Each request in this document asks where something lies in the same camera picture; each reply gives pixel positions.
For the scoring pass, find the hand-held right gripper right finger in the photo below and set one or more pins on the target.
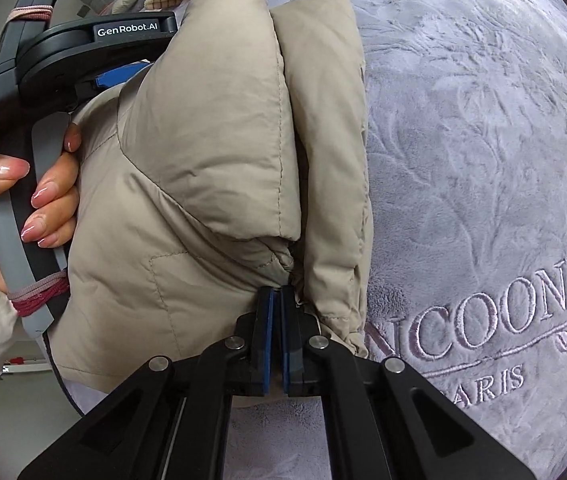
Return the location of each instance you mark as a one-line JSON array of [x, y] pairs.
[[287, 340]]

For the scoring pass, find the lavender plush bedspread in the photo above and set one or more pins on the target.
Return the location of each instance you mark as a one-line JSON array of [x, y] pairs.
[[463, 160]]

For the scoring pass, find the beige puffer jacket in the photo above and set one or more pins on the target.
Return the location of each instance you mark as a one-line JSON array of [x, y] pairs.
[[203, 160]]

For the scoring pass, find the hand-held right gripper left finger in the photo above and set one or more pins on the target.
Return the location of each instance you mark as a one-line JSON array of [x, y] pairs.
[[265, 340]]

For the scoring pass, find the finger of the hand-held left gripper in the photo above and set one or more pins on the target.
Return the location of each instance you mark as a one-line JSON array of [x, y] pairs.
[[113, 75]]

